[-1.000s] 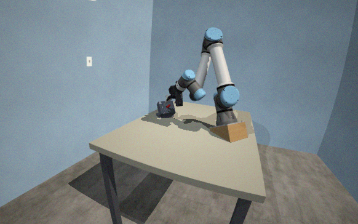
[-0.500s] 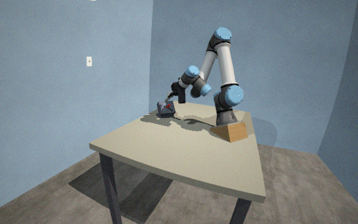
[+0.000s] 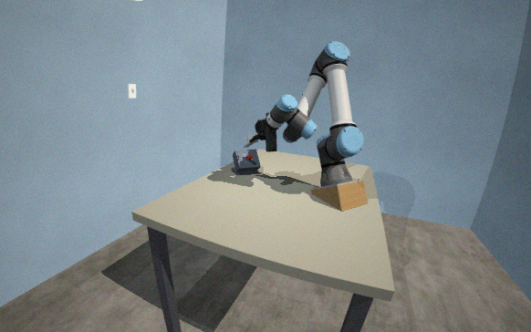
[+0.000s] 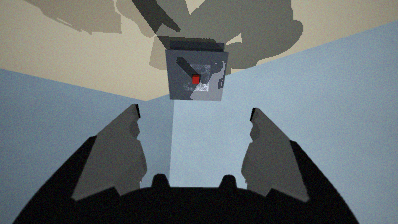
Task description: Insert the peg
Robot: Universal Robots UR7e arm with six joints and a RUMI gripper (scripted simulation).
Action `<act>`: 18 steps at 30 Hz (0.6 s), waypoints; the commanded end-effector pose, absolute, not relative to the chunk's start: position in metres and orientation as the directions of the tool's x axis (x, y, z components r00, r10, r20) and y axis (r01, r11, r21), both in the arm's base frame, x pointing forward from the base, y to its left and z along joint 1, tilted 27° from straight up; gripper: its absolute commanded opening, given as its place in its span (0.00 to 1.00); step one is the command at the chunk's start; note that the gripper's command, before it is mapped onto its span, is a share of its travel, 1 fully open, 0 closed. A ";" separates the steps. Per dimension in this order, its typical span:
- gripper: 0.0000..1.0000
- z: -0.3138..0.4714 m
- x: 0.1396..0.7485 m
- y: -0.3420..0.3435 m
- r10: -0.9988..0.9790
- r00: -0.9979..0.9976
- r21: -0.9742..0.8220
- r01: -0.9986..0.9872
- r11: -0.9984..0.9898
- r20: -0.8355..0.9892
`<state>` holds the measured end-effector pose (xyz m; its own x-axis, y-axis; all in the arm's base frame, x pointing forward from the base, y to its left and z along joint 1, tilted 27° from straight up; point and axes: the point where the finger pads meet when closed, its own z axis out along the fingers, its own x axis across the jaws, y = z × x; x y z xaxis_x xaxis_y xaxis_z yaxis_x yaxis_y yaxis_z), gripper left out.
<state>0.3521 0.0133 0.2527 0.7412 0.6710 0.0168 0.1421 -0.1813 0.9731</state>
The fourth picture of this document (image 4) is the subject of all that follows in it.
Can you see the dark grey sloped panel with square hole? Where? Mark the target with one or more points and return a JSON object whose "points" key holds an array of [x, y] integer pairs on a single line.
{"points": [[210, 64]]}

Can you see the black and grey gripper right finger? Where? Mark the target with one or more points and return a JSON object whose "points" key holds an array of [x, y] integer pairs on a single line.
{"points": [[279, 169]]}

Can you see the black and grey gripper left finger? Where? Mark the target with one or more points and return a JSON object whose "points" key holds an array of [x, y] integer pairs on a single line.
{"points": [[105, 167]]}

